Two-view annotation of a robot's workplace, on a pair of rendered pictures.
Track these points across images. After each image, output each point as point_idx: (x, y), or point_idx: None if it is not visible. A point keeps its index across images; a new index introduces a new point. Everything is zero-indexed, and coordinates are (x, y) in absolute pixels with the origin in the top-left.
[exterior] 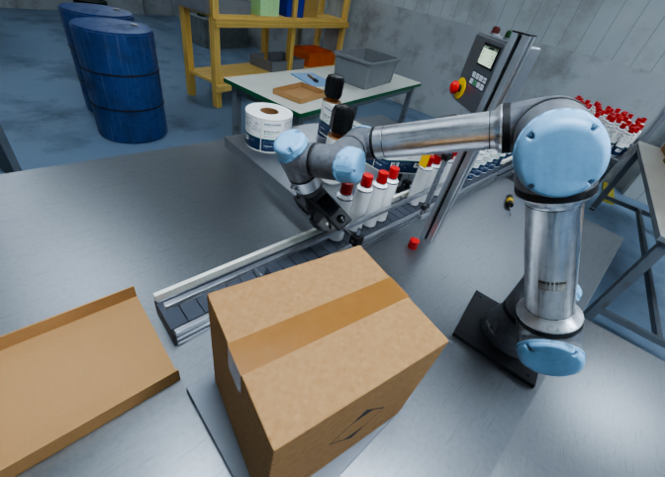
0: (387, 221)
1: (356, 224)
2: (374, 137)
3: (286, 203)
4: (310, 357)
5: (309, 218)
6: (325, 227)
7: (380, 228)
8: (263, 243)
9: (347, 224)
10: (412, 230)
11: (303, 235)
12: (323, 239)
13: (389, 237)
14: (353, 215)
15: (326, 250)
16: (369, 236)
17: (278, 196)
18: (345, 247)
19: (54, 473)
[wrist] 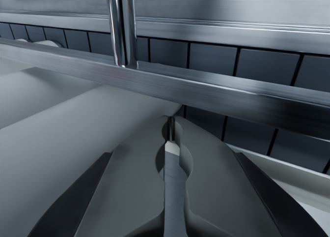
0: (18, 34)
1: (58, 50)
2: None
3: (168, 216)
4: None
5: (160, 170)
6: (205, 151)
7: (39, 26)
8: (325, 218)
9: (89, 75)
10: None
11: (280, 182)
12: (323, 94)
13: (47, 8)
14: (55, 98)
15: (241, 65)
16: (74, 21)
17: (168, 232)
18: (165, 27)
19: None
